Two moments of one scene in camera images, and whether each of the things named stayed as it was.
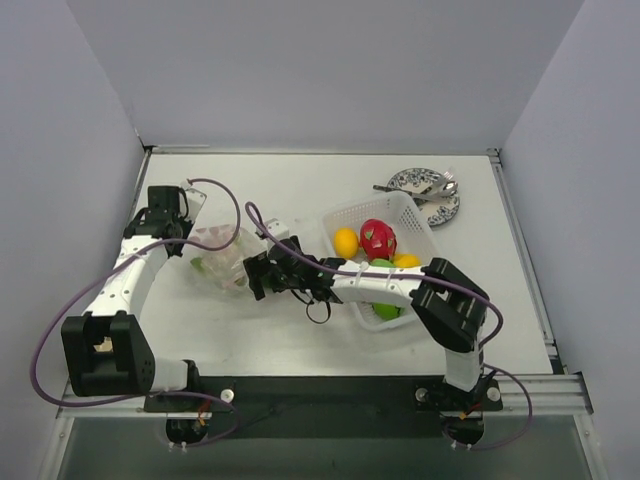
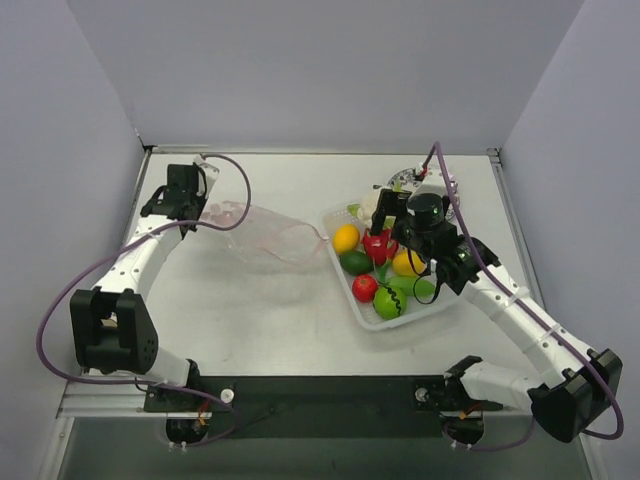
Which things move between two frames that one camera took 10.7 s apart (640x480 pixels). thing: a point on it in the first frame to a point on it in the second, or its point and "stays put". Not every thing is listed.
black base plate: (328, 407) stays put
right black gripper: (257, 277) to (395, 215)
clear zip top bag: (224, 269) to (264, 236)
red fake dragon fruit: (378, 239) stays put
